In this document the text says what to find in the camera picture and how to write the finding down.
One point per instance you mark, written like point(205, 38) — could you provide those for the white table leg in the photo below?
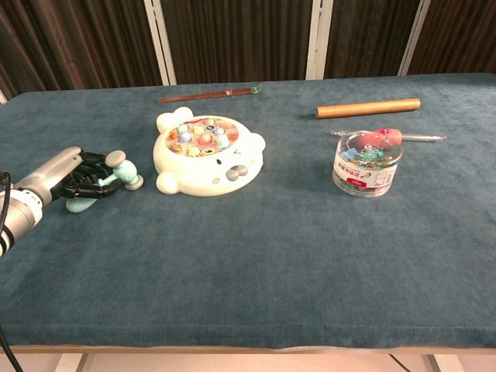
point(71, 363)
point(445, 364)

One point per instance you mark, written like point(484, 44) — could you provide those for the left black-fingered robot hand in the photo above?
point(46, 172)

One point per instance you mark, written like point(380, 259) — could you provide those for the white frame beam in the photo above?
point(2, 97)

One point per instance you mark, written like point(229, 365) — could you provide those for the blue table cloth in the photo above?
point(248, 252)

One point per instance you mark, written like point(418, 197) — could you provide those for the white frame post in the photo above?
point(412, 38)
point(160, 46)
point(318, 38)

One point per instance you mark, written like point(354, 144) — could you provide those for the wooden rolling pin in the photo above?
point(368, 108)

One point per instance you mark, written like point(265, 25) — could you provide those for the white bear whack-a-mole toy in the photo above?
point(201, 174)

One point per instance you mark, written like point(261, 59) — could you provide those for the clear jar of binder clips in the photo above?
point(364, 178)

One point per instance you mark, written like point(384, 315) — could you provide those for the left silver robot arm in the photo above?
point(21, 217)

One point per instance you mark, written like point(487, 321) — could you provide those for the brown chopsticks in clear wrapper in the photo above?
point(201, 95)

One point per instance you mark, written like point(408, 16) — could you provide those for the light blue toy hammer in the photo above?
point(128, 174)

